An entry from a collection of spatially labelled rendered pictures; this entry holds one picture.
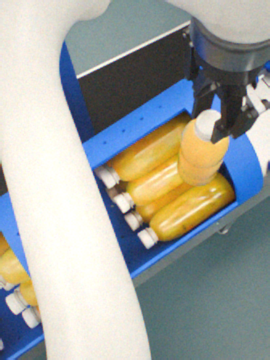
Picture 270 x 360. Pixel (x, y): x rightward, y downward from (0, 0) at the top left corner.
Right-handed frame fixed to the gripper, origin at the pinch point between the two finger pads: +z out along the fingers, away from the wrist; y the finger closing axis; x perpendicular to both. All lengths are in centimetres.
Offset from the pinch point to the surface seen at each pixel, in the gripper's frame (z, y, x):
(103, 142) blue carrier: 27.6, 15.2, 11.1
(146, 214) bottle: 45.3, 2.2, 10.3
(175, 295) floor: 148, -12, 8
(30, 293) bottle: 34, 0, 38
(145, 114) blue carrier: 27.6, 15.3, 1.2
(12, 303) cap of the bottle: 35, 1, 42
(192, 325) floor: 148, -25, 9
